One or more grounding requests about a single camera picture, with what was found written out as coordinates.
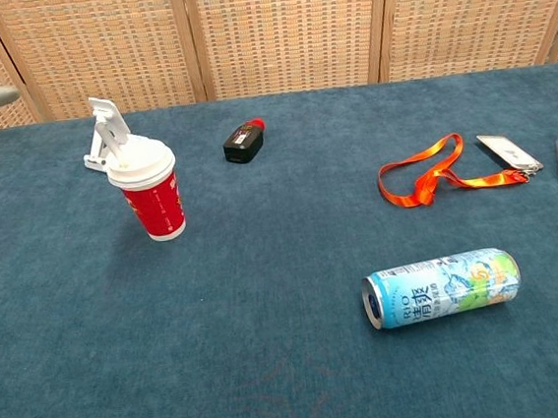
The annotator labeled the white folding phone stand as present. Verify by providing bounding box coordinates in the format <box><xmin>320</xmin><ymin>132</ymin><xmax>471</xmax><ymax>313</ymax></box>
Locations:
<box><xmin>77</xmin><ymin>93</ymin><xmax>136</xmax><ymax>172</ymax></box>

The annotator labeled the blue tablecloth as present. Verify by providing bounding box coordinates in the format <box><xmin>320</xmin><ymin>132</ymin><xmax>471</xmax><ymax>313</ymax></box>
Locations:
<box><xmin>0</xmin><ymin>62</ymin><xmax>558</xmax><ymax>418</ymax></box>

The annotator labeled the clear badge card holder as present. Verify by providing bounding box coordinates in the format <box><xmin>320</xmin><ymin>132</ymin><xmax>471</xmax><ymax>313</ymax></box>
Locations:
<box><xmin>475</xmin><ymin>129</ymin><xmax>545</xmax><ymax>177</ymax></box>

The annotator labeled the black bottle with red cap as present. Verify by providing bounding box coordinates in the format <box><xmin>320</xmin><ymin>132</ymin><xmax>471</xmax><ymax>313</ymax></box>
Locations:
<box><xmin>220</xmin><ymin>115</ymin><xmax>270</xmax><ymax>166</ymax></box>

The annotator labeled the red cup with white lid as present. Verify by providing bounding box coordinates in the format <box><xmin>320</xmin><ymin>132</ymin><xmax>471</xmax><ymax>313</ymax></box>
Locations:
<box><xmin>102</xmin><ymin>133</ymin><xmax>188</xmax><ymax>247</ymax></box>

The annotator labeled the blue drink can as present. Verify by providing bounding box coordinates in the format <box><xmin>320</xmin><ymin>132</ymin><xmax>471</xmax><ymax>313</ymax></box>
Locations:
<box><xmin>357</xmin><ymin>244</ymin><xmax>526</xmax><ymax>333</ymax></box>

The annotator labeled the orange lanyard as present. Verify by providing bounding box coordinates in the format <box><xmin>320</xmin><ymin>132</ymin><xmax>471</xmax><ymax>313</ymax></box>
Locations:
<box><xmin>373</xmin><ymin>125</ymin><xmax>530</xmax><ymax>211</ymax></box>

